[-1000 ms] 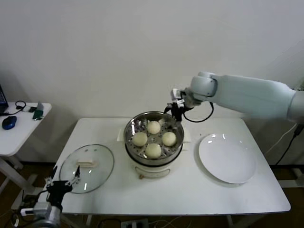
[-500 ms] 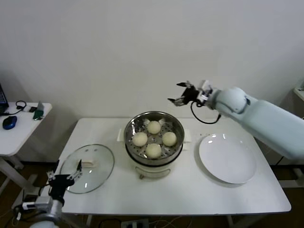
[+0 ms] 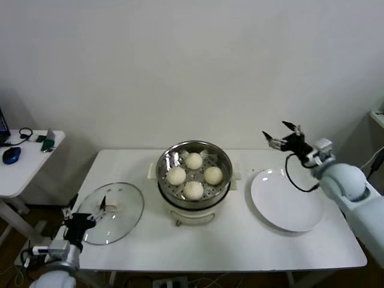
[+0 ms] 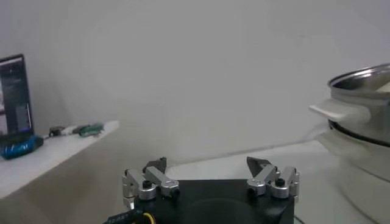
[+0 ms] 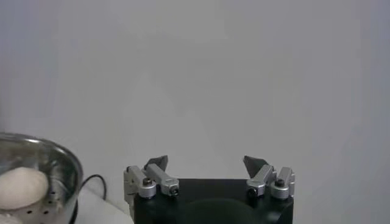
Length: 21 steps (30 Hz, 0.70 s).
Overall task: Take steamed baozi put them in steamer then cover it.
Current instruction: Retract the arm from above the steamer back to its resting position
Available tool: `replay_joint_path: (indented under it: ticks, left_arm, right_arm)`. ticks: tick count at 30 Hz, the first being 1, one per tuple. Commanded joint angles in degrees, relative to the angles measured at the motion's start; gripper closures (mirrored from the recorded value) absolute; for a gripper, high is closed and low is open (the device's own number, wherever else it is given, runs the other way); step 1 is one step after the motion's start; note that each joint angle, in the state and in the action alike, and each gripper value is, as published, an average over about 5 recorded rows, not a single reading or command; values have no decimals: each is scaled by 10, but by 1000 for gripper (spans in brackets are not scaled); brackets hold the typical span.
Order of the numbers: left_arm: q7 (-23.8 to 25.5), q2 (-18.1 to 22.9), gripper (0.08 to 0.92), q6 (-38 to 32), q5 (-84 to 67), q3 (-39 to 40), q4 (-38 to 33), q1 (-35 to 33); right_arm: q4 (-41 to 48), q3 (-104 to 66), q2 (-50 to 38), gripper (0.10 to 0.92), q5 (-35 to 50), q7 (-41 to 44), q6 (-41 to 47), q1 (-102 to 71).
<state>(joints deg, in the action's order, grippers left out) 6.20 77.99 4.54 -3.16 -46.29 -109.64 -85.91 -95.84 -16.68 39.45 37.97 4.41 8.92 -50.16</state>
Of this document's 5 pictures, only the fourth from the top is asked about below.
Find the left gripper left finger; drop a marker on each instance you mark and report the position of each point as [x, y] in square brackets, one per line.
[158, 179]

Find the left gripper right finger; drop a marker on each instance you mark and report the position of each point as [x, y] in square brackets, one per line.
[265, 178]

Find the green handheld device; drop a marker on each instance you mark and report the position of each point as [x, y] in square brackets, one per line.
[91, 130]

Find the black laptop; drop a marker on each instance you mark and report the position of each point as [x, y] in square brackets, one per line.
[15, 97]

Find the stainless steel steamer basket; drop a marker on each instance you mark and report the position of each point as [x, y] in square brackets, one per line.
[365, 121]

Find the white side table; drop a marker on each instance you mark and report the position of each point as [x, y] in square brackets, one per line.
[45, 158]

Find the black and white adapter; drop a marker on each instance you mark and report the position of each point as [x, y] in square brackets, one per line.
[58, 131]

